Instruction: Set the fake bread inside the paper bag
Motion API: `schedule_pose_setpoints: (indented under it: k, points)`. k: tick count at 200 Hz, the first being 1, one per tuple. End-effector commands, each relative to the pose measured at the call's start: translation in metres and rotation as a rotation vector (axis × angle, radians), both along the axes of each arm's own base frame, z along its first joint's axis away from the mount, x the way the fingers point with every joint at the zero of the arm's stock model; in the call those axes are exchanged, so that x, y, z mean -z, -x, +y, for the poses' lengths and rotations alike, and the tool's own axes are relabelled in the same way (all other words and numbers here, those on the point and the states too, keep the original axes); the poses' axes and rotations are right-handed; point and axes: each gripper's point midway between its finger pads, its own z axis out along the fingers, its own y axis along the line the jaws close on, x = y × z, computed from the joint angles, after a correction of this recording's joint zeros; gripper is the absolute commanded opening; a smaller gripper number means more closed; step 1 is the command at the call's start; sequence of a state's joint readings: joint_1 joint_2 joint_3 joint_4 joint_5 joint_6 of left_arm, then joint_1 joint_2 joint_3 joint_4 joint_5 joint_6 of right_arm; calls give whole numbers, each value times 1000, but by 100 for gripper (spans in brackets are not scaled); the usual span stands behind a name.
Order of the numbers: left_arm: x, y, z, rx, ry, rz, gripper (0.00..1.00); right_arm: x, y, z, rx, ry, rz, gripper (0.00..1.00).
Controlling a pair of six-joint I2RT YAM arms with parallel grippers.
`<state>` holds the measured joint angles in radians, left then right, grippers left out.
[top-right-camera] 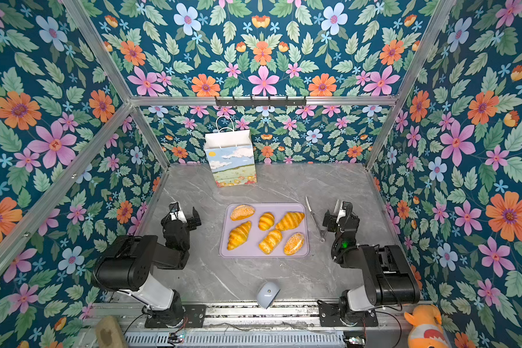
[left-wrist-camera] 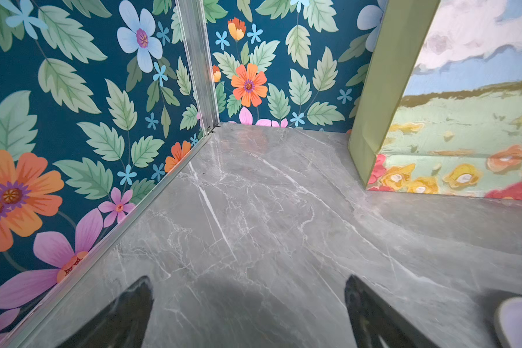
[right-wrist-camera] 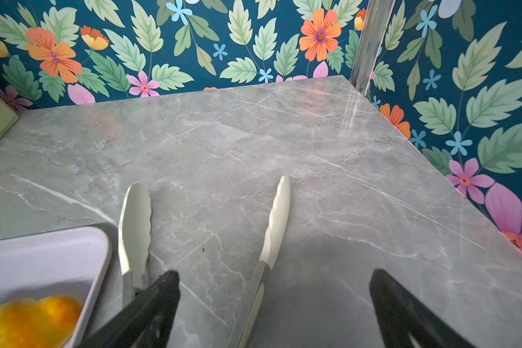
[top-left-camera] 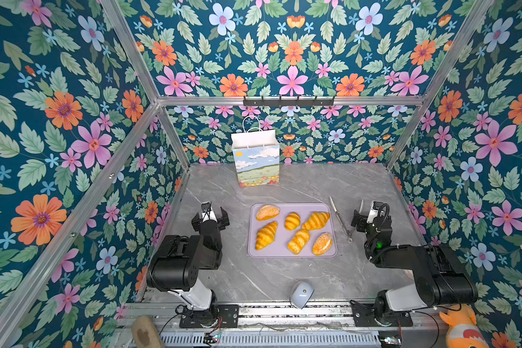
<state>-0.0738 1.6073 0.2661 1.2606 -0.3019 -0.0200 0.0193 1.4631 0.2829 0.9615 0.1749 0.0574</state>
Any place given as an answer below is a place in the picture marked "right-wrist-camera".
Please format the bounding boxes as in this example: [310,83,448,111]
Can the small round bread roll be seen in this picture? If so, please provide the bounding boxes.
[0,296,83,347]

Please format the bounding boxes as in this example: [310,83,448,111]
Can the lilac plastic tray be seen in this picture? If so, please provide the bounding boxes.
[0,226,112,347]

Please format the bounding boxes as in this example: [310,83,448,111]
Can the aluminium frame post right rear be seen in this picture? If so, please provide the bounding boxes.
[349,0,396,95]

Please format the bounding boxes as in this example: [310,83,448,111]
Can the cream and steel tongs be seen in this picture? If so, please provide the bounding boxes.
[118,175,291,347]

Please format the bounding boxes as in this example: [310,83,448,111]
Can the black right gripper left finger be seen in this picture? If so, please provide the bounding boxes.
[79,270,181,348]

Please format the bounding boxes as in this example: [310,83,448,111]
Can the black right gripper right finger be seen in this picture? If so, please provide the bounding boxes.
[369,268,473,347]

